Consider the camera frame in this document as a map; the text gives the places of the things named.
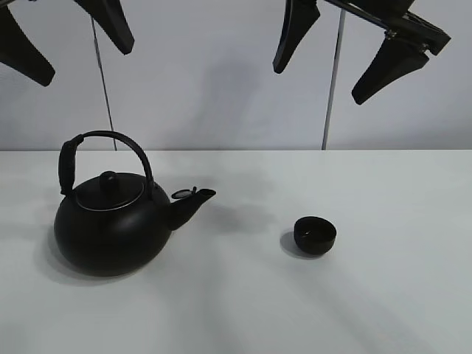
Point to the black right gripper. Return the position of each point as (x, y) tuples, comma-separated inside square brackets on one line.
[(407, 35)]

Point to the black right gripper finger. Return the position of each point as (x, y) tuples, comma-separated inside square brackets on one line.
[(299, 17)]

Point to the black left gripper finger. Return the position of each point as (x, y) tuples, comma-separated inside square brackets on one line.
[(19, 53), (111, 18)]

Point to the black round teapot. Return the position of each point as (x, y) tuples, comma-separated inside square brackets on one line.
[(115, 223)]

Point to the small black teacup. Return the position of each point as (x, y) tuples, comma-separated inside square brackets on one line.
[(314, 235)]

